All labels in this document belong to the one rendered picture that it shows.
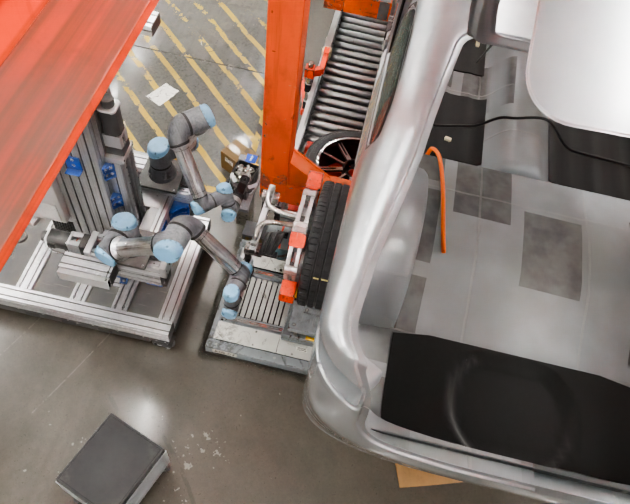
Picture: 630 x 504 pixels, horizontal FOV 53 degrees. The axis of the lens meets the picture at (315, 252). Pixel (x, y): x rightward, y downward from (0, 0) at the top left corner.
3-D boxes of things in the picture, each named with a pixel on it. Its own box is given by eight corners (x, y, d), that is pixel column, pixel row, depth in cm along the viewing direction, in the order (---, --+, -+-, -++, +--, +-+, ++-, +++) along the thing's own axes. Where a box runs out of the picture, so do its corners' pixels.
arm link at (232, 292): (229, 274, 291) (230, 286, 300) (219, 294, 285) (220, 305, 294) (245, 280, 290) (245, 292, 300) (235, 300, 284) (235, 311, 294)
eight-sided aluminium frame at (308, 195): (291, 310, 333) (299, 255, 287) (279, 307, 333) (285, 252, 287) (312, 229, 363) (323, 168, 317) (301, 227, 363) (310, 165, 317)
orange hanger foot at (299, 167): (368, 223, 376) (379, 187, 348) (284, 203, 378) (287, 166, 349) (373, 202, 386) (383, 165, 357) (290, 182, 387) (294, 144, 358)
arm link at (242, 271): (174, 205, 281) (243, 271, 307) (163, 223, 275) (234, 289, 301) (190, 200, 274) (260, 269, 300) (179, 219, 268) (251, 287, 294)
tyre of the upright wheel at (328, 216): (334, 335, 334) (352, 274, 279) (291, 325, 335) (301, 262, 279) (356, 235, 370) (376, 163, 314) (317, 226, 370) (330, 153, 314)
